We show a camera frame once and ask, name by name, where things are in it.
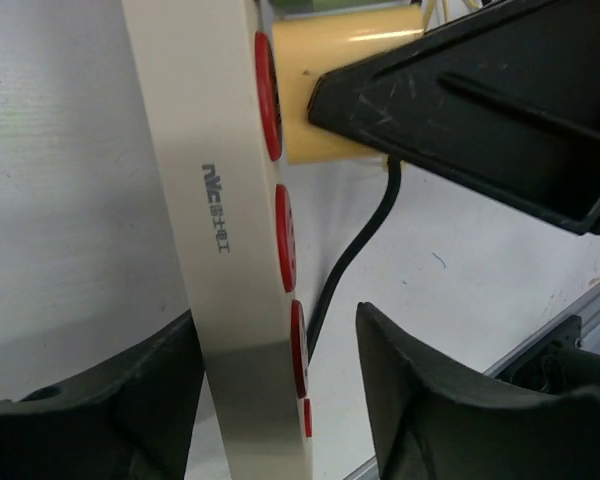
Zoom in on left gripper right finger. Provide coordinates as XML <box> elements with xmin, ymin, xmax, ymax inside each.
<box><xmin>355</xmin><ymin>301</ymin><xmax>600</xmax><ymax>480</ymax></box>

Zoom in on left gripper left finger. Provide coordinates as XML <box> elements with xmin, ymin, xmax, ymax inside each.
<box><xmin>0</xmin><ymin>313</ymin><xmax>204</xmax><ymax>479</ymax></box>

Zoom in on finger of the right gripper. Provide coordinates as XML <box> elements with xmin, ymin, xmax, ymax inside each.
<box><xmin>338</xmin><ymin>0</ymin><xmax>600</xmax><ymax>235</ymax></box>

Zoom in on orange charger plug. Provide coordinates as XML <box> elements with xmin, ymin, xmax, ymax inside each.
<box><xmin>272</xmin><ymin>4</ymin><xmax>424</xmax><ymax>164</ymax></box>

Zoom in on cream power strip red sockets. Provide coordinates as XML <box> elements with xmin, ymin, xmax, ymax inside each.
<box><xmin>123</xmin><ymin>1</ymin><xmax>312</xmax><ymax>479</ymax></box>

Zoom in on green charger plug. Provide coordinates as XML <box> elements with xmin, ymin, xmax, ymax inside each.
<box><xmin>269</xmin><ymin>0</ymin><xmax>390</xmax><ymax>14</ymax></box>

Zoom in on yellow usb cable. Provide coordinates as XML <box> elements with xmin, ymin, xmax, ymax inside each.
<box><xmin>424</xmin><ymin>0</ymin><xmax>481</xmax><ymax>31</ymax></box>

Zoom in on black power cord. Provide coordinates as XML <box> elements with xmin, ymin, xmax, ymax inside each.
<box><xmin>305</xmin><ymin>155</ymin><xmax>402</xmax><ymax>361</ymax></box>

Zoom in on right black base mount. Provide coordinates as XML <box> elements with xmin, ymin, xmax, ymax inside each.
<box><xmin>497</xmin><ymin>315</ymin><xmax>600</xmax><ymax>395</ymax></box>

